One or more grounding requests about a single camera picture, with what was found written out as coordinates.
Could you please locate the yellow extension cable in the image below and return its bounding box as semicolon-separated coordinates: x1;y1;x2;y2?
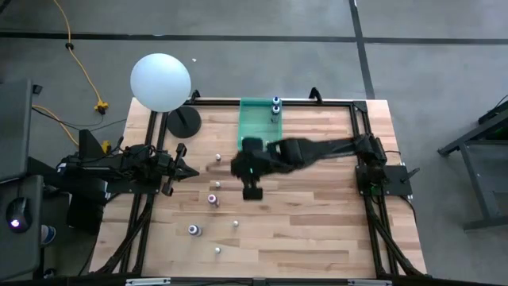
52;0;110;115
31;104;112;154

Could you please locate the black aluminium table frame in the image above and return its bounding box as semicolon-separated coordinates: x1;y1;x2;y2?
90;97;428;279

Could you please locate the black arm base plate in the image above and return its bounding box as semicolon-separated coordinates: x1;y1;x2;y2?
355;164;421;198

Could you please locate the teal translucent plastic bin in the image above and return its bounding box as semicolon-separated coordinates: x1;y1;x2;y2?
237;97;284;155

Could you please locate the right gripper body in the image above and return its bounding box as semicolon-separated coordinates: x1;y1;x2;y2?
232;150;279;179

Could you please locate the white globe lamp black stand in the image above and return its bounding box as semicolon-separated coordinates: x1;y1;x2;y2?
129;52;203;140

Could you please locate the black computer mouse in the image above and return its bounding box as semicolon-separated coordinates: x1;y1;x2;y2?
5;196;34;234

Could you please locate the dark grey desk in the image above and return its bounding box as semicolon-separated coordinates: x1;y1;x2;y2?
0;174;44;281
0;78;34;184

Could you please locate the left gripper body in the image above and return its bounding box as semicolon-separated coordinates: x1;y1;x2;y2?
157;153;179;183

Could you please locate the dark metal table frame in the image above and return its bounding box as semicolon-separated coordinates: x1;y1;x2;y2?
437;94;508;232

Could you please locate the silver aluminium bracket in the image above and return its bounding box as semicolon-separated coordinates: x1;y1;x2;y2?
125;277;172;286
347;279;394;286

